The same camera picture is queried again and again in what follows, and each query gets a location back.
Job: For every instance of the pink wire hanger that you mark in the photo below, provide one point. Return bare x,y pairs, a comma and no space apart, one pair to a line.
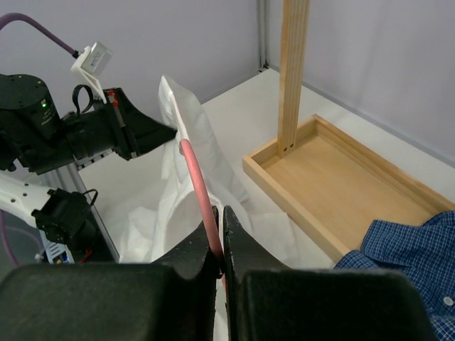
209,221

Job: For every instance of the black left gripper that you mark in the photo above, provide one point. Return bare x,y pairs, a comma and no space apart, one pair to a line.
97,125

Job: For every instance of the wooden clothes rack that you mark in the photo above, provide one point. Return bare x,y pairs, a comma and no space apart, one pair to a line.
329,184

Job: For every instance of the blue checked shirt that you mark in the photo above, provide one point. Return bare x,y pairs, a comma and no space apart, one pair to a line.
424,254

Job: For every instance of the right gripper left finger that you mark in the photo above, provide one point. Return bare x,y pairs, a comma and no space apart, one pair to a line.
106,298

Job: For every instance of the white shirt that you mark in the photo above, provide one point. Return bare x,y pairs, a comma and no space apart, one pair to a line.
179,210

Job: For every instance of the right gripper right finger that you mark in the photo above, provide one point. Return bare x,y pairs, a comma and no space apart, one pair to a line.
320,302

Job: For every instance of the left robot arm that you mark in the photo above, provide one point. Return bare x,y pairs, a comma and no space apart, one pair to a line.
34,136

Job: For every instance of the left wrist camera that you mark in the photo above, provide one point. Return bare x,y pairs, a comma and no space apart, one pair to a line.
89,65

